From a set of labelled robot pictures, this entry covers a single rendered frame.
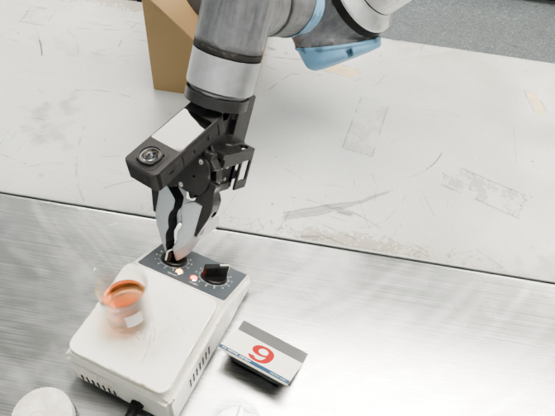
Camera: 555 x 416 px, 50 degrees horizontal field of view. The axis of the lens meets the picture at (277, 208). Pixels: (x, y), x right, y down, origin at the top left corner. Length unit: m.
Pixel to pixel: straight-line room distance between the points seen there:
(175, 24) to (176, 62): 0.07
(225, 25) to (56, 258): 0.39
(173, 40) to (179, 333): 0.47
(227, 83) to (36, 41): 0.58
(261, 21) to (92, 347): 0.38
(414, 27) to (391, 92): 1.77
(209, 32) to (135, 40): 0.51
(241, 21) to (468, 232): 0.46
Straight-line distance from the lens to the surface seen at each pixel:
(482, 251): 0.88
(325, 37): 0.86
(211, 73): 0.63
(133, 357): 0.65
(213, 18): 0.62
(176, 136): 0.63
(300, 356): 0.74
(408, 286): 0.81
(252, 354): 0.71
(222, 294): 0.71
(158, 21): 0.93
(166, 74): 0.99
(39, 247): 0.85
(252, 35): 0.63
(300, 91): 1.02
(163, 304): 0.67
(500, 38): 2.89
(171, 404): 0.65
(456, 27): 2.88
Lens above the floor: 1.58
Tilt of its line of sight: 53 degrees down
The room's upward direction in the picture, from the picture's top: 6 degrees clockwise
